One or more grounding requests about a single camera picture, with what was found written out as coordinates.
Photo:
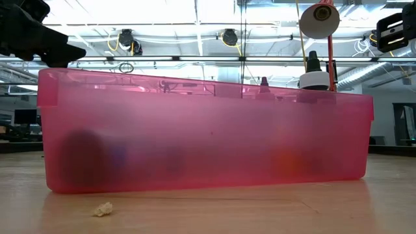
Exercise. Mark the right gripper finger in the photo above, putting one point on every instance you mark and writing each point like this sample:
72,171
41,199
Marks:
382,35

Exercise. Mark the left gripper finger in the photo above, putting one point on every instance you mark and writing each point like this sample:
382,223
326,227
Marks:
65,55
29,35

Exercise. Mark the large black food coloring bottle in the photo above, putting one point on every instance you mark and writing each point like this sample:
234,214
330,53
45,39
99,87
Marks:
313,79

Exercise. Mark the large purple food coloring bottle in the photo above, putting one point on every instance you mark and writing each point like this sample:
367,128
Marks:
264,87

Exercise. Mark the red desk lamp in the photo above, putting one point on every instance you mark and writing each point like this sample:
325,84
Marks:
317,29

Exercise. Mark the dark computer monitor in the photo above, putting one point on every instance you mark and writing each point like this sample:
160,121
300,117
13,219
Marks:
25,116

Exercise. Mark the small crumpled paper scrap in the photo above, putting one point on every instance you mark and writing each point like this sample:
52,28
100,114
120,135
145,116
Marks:
103,209

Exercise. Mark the red translucent plastic bin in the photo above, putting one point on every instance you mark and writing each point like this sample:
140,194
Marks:
208,146

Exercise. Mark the silver ventilation duct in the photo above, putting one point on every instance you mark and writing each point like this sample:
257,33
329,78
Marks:
373,73

